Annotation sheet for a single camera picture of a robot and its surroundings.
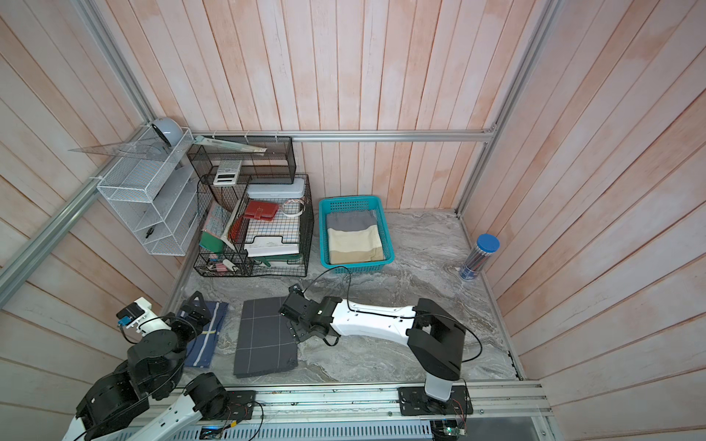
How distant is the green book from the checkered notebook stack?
189mm

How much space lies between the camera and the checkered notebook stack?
877 mm

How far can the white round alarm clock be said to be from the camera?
833 mm

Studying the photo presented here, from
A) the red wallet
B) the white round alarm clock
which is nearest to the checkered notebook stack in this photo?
the red wallet

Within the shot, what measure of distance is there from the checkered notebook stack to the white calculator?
0.16 metres

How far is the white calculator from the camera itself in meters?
0.95

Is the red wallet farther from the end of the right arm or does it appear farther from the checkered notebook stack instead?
the end of the right arm

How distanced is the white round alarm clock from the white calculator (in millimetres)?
161

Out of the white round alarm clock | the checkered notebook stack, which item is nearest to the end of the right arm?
the checkered notebook stack

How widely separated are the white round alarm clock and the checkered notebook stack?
0.33 m

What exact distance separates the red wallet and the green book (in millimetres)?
178
